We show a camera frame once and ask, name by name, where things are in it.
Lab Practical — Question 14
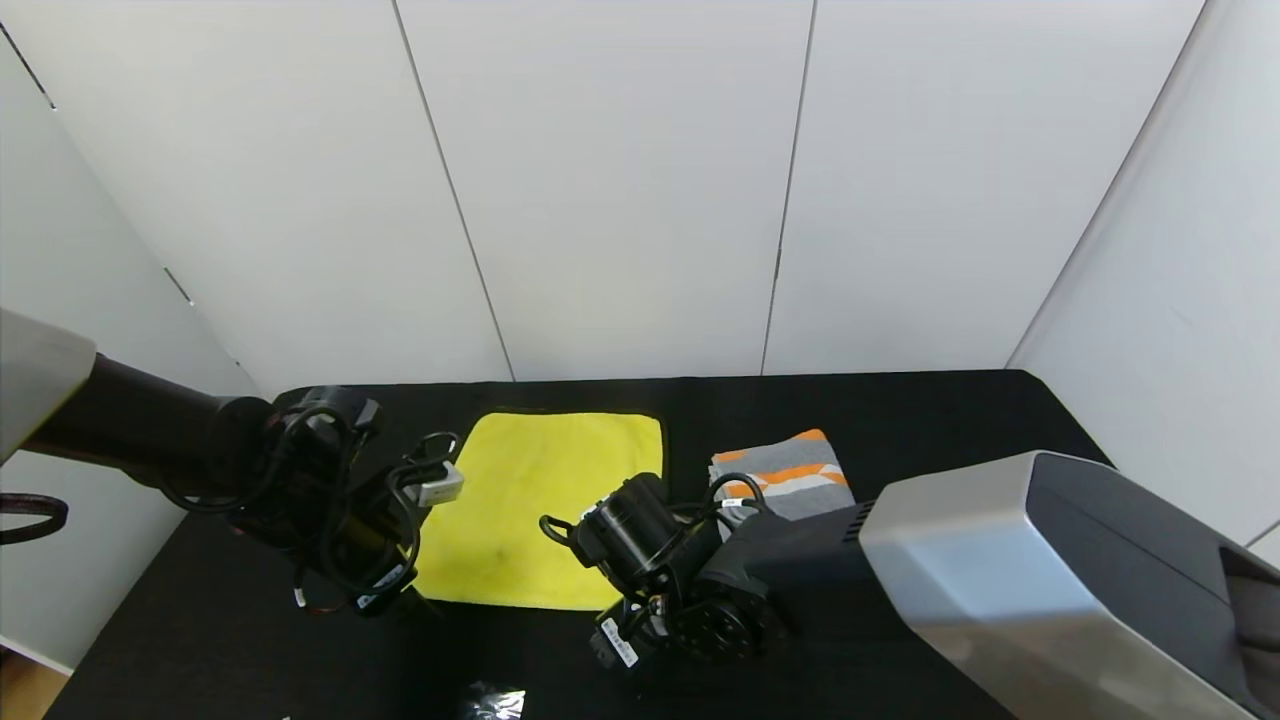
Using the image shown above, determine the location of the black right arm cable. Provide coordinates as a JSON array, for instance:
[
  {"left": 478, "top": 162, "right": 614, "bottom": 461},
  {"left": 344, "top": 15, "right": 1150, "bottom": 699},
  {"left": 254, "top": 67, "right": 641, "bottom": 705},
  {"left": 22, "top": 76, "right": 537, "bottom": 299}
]
[{"left": 540, "top": 472, "right": 771, "bottom": 546}]

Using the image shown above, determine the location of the yellow microfibre towel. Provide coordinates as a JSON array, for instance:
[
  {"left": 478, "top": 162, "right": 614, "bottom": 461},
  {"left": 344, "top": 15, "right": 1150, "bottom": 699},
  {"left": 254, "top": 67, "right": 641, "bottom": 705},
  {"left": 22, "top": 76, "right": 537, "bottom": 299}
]
[{"left": 412, "top": 412, "right": 664, "bottom": 611}]

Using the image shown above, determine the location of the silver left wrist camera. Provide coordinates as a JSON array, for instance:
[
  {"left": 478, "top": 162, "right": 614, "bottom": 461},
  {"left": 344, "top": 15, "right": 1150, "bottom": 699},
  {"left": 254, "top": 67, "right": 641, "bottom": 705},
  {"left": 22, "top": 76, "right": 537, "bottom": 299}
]
[{"left": 415, "top": 462, "right": 466, "bottom": 508}]

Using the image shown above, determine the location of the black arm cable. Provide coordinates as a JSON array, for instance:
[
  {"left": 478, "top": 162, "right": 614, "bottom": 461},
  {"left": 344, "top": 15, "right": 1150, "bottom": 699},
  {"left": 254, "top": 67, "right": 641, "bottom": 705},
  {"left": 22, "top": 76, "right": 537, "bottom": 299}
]
[
  {"left": 385, "top": 432, "right": 461, "bottom": 591},
  {"left": 540, "top": 472, "right": 771, "bottom": 546}
]

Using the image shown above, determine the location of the black red braided hose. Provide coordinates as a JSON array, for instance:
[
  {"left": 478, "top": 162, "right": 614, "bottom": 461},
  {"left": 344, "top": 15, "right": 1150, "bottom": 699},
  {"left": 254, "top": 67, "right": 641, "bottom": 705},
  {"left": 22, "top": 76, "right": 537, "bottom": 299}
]
[{"left": 0, "top": 493, "right": 69, "bottom": 546}]

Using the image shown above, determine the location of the shiny silver foil piece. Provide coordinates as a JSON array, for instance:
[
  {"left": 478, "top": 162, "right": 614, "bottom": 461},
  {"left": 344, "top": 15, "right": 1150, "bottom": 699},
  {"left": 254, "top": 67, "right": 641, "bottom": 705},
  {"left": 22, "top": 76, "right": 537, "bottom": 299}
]
[{"left": 465, "top": 682, "right": 526, "bottom": 720}]

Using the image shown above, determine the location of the grey towel with orange marks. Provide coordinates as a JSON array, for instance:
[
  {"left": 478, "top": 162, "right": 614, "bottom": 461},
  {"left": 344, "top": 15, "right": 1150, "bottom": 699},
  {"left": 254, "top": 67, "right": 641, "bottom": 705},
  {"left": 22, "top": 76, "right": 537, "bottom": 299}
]
[{"left": 710, "top": 429, "right": 856, "bottom": 521}]

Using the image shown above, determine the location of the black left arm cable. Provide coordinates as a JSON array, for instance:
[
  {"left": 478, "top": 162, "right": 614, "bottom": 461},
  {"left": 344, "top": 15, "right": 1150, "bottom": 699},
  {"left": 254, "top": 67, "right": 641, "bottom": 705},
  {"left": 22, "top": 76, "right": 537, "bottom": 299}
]
[{"left": 385, "top": 432, "right": 461, "bottom": 591}]

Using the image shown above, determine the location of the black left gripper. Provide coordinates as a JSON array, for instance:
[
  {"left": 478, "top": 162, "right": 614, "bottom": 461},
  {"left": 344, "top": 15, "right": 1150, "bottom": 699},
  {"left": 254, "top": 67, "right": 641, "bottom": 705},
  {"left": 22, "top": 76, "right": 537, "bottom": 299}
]
[{"left": 331, "top": 512, "right": 447, "bottom": 621}]

